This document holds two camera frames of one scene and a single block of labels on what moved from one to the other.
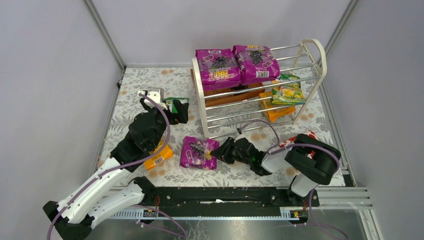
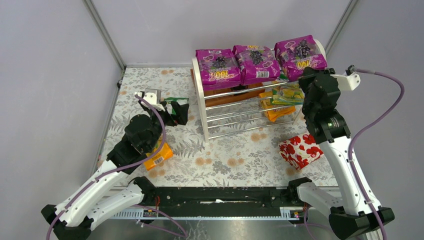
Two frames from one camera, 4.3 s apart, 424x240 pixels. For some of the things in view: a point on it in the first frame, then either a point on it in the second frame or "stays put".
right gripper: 228,151 to 309,79
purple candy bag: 256,63 stays put
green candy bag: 169,101 stays put
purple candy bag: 195,153 to 294,55
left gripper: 171,112 stays put
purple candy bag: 219,69 stays put
